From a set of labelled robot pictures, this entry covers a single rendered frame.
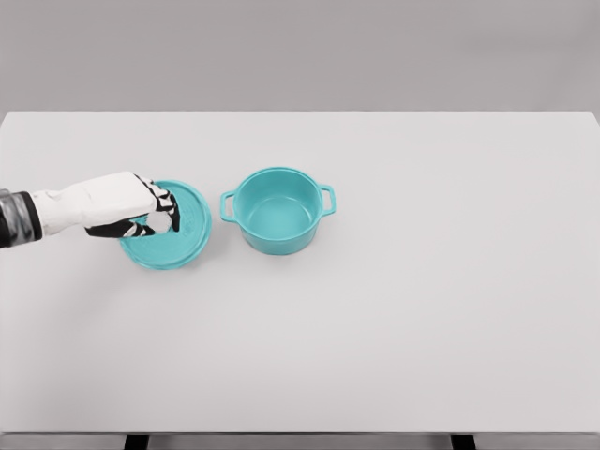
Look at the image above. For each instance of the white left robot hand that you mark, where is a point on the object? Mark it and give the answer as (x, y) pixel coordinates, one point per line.
(117, 199)

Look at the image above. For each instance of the teal pot lid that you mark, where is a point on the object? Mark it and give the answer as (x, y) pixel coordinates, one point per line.
(183, 244)

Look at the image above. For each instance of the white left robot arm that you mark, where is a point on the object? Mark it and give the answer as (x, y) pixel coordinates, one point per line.
(44, 211)

